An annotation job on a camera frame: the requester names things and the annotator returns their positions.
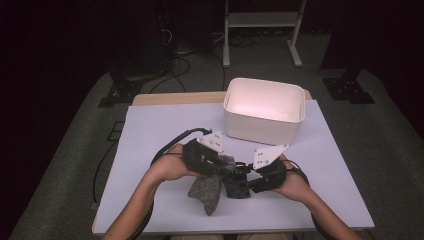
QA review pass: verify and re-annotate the black stand base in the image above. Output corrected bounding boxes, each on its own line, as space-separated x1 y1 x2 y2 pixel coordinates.
97 71 144 108
321 68 376 105

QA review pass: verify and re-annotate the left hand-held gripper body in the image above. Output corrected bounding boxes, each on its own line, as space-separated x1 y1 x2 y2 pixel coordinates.
182 130 228 177

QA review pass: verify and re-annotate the grey fluffy cloth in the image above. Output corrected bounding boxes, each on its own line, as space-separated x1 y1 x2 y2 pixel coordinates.
187 154 237 217

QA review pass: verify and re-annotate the white plastic bin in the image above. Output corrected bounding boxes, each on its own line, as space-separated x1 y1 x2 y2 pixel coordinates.
222 77 307 148

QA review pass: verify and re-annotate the person's right hand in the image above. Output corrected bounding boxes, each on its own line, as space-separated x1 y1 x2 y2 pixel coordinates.
272 153 315 203

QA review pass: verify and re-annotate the black floor cable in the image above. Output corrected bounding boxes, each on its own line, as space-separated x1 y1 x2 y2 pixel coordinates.
148 56 192 94
92 141 118 204

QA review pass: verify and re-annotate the white metal stand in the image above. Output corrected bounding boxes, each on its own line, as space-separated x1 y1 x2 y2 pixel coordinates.
222 0 307 69

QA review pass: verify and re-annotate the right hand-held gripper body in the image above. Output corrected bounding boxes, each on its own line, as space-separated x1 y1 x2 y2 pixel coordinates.
252 144 290 193

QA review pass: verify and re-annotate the person's left hand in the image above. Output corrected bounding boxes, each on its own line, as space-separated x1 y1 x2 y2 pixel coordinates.
146 143 202 183

